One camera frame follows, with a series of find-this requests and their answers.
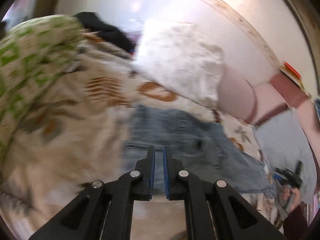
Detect red yellow books stack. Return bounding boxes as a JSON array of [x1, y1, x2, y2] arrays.
[[280, 61, 305, 90]]

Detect blue denim jeans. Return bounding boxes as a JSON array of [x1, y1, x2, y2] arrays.
[[121, 105, 276, 198]]

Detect light blue pillow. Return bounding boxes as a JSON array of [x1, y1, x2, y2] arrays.
[[254, 108, 317, 204]]

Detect pink cylindrical bolster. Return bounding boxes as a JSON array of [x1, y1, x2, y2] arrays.
[[218, 65, 257, 124]]

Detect leaf pattern bed blanket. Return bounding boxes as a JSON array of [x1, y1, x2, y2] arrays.
[[0, 39, 286, 240]]

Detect person's right hand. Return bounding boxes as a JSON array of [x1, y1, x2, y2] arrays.
[[281, 186, 301, 213]]

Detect black garment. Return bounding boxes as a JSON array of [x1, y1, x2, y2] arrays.
[[74, 12, 136, 54]]

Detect green white patterned quilt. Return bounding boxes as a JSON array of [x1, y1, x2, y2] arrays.
[[1, 15, 84, 157]]

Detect pink padded headboard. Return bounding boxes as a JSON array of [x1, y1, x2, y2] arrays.
[[252, 74, 319, 142]]

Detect denim garment on headboard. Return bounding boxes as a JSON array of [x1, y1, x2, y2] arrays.
[[313, 96, 320, 122]]

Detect white patterned pillow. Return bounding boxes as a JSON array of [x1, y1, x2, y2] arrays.
[[132, 22, 225, 108]]

